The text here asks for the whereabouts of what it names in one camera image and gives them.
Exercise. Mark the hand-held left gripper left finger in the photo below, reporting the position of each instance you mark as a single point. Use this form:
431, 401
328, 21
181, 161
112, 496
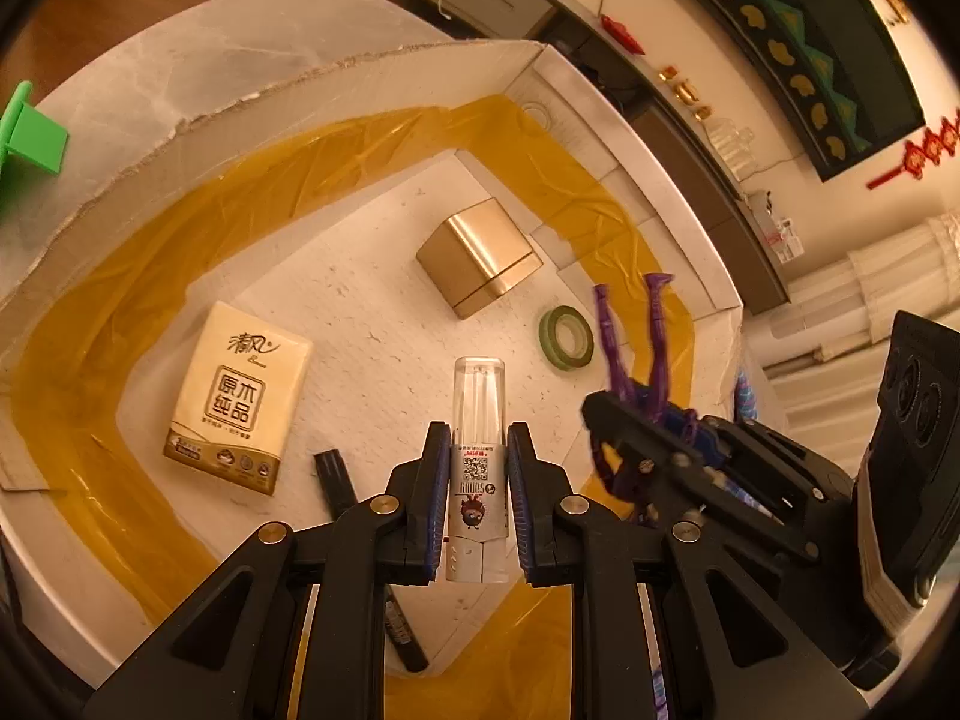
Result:
436, 502

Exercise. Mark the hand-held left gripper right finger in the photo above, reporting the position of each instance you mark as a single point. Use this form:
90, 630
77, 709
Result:
523, 502

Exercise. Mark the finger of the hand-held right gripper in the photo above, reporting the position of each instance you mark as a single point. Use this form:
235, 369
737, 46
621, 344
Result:
780, 457
630, 431

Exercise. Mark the white clear-capped tube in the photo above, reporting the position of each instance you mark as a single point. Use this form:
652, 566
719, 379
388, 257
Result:
480, 465

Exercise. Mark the purple toy figure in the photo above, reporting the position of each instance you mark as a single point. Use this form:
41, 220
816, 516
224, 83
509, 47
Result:
660, 345

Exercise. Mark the black marker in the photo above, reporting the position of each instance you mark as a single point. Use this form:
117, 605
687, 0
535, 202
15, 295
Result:
334, 480

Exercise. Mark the green tape roll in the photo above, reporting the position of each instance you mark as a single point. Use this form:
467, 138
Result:
551, 337

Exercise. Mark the beige tissue pack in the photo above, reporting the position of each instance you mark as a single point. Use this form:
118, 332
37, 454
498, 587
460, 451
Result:
240, 397

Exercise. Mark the gold square box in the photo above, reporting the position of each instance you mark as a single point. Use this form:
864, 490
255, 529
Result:
480, 255

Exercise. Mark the white curtain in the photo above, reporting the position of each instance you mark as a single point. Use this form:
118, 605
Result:
862, 292

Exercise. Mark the white desk organizer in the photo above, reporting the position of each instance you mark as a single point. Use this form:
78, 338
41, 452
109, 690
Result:
776, 229

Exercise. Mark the clear plastic cups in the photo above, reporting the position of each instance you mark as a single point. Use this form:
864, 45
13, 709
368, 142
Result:
731, 146

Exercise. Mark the gold bowl ornament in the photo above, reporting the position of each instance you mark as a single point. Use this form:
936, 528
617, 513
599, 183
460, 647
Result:
690, 90

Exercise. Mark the red tray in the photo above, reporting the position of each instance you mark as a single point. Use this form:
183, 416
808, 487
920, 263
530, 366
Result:
622, 34

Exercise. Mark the green plastic stand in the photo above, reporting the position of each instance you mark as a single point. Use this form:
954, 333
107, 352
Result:
34, 142

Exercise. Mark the wall-mounted television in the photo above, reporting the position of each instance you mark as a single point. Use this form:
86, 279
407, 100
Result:
810, 37

